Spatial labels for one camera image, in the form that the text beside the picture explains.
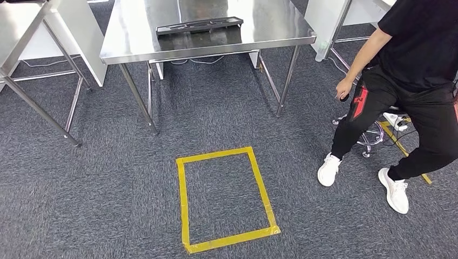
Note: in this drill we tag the person's right hand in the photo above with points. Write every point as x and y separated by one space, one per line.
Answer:
343 85

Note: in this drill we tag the black hand-held controller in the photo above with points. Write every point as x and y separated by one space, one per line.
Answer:
344 97

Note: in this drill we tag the long black plastic part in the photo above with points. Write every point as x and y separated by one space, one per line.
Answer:
200 25

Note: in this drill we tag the person's right forearm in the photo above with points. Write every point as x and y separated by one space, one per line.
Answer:
365 53

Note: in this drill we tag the stainless steel workbench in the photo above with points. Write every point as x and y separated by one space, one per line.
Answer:
14 21
136 28

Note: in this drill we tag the white power strip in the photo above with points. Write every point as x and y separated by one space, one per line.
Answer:
392 119

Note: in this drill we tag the chrome swivel stool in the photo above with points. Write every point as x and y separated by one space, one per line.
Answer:
372 137

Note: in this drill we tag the yellow floor tape square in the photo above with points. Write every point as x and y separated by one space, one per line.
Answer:
393 137

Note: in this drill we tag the person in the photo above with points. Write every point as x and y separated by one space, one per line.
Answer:
422 43

